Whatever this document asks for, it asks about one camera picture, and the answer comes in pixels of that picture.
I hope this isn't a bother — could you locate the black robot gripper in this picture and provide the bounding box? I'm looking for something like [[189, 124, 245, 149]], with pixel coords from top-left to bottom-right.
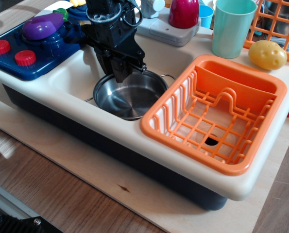
[[82, 2, 146, 83]]

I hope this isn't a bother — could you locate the stainless steel pan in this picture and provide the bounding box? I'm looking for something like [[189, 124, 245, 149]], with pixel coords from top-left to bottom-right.
[[85, 70, 176, 120]]

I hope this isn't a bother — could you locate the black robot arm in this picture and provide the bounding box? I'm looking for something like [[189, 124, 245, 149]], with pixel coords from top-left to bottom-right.
[[82, 0, 146, 83]]

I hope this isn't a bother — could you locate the cream toy kitchen sink unit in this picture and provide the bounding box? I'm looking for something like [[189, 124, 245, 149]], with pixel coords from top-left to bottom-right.
[[0, 28, 289, 201]]

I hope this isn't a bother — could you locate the orange plastic drying rack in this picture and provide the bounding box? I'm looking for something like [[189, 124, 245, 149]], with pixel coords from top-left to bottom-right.
[[140, 55, 287, 176]]

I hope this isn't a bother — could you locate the orange plastic grid rack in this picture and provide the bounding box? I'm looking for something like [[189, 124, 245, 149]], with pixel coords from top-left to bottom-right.
[[244, 0, 289, 61]]

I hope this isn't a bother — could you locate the grey toy faucet base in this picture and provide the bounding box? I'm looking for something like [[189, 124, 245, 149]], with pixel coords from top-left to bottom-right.
[[136, 0, 201, 47]]

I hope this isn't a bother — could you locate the yellow toy piece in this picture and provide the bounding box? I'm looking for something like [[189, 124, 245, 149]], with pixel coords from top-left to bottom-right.
[[69, 0, 86, 7]]

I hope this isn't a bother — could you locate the purple toy eggplant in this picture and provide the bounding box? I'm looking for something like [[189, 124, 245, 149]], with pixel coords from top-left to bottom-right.
[[22, 8, 69, 40]]

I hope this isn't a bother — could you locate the magenta plastic cup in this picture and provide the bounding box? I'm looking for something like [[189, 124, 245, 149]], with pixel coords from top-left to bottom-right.
[[168, 0, 199, 29]]

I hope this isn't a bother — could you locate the red stove knob right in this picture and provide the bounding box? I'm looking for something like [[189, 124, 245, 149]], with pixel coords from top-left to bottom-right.
[[15, 50, 37, 67]]

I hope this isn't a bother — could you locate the blue toy stove top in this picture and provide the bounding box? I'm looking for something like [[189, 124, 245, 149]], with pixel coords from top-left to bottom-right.
[[0, 0, 88, 81]]

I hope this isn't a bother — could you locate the small blue plastic cup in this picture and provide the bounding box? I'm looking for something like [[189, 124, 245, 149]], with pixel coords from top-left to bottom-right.
[[199, 4, 214, 28]]

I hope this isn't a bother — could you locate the light wooden base board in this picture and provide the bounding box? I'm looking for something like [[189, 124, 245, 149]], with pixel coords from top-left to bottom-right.
[[0, 101, 289, 233]]

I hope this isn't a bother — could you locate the mint green plastic cup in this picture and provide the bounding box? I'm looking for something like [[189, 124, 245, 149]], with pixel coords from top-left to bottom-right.
[[212, 0, 257, 59]]

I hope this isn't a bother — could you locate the yellow toy potato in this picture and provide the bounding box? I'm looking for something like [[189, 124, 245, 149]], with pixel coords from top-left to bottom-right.
[[248, 40, 288, 70]]

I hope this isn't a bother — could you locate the black bracket with screw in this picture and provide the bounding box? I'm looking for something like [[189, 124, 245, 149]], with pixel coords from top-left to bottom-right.
[[0, 205, 62, 233]]

